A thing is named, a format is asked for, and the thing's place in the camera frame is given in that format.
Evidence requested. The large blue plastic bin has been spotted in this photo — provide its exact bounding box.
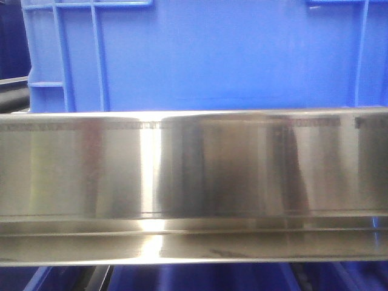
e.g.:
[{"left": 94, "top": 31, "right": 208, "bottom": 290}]
[{"left": 21, "top": 1, "right": 387, "bottom": 113}]

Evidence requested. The stainless steel shelf rail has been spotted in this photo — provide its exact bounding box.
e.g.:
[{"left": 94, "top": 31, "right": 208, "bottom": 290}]
[{"left": 1, "top": 107, "right": 387, "bottom": 266}]

